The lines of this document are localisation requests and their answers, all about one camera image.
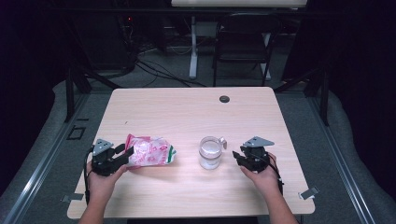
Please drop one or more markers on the black chair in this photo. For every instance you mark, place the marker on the black chair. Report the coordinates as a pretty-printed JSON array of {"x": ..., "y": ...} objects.
[{"x": 246, "y": 40}]

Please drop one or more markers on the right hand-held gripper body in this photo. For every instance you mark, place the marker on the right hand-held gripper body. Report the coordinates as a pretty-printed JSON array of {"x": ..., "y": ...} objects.
[{"x": 257, "y": 158}]

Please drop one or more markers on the person's left hand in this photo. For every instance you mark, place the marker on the person's left hand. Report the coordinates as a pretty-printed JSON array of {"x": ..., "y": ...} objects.
[{"x": 99, "y": 186}]

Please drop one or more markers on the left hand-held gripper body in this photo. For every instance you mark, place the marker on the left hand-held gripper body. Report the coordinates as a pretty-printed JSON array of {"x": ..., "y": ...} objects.
[{"x": 104, "y": 161}]

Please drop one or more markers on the aluminium floor rail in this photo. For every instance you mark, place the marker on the aluminium floor rail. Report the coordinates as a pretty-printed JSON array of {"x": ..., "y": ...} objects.
[
  {"x": 46, "y": 161},
  {"x": 339, "y": 155}
]

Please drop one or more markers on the pink and white plastic bag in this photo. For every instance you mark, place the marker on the pink and white plastic bag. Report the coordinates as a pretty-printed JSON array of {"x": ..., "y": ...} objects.
[{"x": 149, "y": 152}]

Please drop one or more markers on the metal table clip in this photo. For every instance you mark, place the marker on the metal table clip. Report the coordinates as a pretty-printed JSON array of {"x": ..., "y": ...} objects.
[
  {"x": 308, "y": 193},
  {"x": 73, "y": 197}
]

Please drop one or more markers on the dark computer tower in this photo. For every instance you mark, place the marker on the dark computer tower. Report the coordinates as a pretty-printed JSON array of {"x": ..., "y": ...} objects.
[{"x": 102, "y": 40}]

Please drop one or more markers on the white desk with metal legs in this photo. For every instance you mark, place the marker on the white desk with metal legs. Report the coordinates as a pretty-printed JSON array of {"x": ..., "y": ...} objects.
[{"x": 238, "y": 3}]

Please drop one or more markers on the person's right hand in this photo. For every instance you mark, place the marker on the person's right hand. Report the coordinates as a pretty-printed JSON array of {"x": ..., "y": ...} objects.
[{"x": 267, "y": 182}]

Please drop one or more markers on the dark curtain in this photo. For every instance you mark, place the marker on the dark curtain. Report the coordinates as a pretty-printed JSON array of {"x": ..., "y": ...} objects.
[
  {"x": 367, "y": 77},
  {"x": 28, "y": 62}
]

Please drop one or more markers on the dark round table grommet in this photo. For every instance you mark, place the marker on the dark round table grommet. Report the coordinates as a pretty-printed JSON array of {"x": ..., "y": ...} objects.
[{"x": 224, "y": 99}]

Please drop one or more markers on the black metal stand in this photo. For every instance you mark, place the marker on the black metal stand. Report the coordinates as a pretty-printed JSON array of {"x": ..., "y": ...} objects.
[
  {"x": 324, "y": 99},
  {"x": 70, "y": 93}
]

